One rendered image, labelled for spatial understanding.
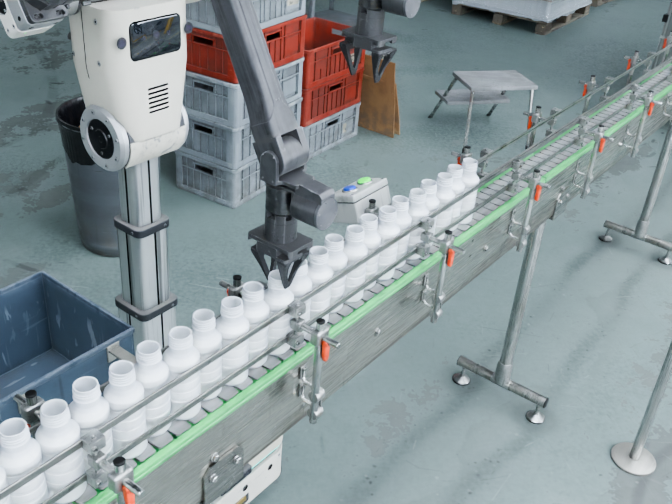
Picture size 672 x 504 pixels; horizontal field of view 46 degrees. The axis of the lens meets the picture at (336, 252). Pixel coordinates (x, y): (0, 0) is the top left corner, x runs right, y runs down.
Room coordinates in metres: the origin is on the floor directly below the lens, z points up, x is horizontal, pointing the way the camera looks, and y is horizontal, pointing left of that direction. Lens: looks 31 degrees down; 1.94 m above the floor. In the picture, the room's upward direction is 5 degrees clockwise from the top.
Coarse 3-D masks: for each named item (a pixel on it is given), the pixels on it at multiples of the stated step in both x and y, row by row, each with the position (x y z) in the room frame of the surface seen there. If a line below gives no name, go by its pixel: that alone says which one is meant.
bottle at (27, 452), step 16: (0, 432) 0.75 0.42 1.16; (16, 432) 0.78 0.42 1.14; (0, 448) 0.75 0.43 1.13; (16, 448) 0.75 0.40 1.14; (32, 448) 0.76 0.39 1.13; (0, 464) 0.74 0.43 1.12; (16, 464) 0.74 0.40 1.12; (32, 464) 0.75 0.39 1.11; (16, 480) 0.73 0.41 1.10; (32, 480) 0.75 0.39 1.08; (16, 496) 0.73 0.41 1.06; (32, 496) 0.74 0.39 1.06; (48, 496) 0.77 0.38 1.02
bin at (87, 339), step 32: (32, 288) 1.43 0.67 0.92; (64, 288) 1.40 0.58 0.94; (0, 320) 1.36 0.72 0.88; (32, 320) 1.42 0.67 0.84; (64, 320) 1.41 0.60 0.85; (96, 320) 1.34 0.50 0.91; (0, 352) 1.35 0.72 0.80; (32, 352) 1.41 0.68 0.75; (64, 352) 1.42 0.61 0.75; (96, 352) 1.20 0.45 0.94; (128, 352) 1.22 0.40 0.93; (0, 384) 1.31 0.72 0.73; (32, 384) 1.08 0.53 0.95; (64, 384) 1.14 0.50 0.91; (0, 416) 1.03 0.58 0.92
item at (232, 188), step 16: (176, 160) 3.74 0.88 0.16; (192, 160) 3.70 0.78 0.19; (256, 160) 3.71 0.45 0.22; (176, 176) 3.75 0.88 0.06; (192, 176) 3.70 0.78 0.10; (208, 176) 3.65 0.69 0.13; (224, 176) 3.59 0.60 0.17; (240, 176) 3.61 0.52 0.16; (256, 176) 3.72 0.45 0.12; (192, 192) 3.69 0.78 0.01; (208, 192) 3.64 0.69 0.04; (224, 192) 3.59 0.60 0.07; (240, 192) 3.61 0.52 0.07; (256, 192) 3.72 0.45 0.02
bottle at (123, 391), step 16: (112, 368) 0.91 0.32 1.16; (128, 368) 0.92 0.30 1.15; (112, 384) 0.89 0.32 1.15; (128, 384) 0.89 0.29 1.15; (112, 400) 0.88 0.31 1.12; (128, 400) 0.88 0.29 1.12; (112, 416) 0.87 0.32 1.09; (144, 416) 0.90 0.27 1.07; (112, 432) 0.88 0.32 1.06; (128, 432) 0.87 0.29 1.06; (144, 432) 0.90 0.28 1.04; (144, 448) 0.89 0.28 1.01
